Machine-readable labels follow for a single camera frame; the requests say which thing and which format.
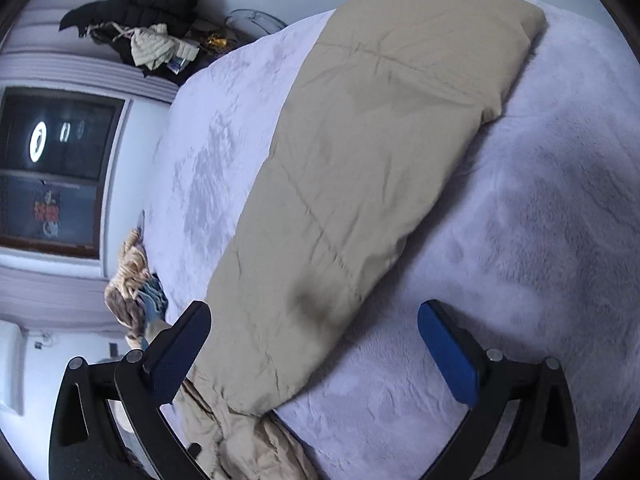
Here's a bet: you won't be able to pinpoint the lavender plush bed blanket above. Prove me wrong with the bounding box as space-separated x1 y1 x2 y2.
144 6 639 479

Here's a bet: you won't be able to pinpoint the grey curtain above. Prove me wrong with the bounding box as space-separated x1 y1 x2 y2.
1 0 178 104

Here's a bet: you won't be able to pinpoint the brown beige clothes pile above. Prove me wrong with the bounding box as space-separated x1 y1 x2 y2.
104 228 151 350

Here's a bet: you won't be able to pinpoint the round fan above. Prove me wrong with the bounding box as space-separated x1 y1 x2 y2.
224 9 286 40

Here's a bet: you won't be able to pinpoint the beige puffer jacket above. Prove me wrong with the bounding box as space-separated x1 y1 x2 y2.
177 0 546 479

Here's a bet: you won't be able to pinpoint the folded blue jeans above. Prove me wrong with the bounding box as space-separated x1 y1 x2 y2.
137 273 168 323

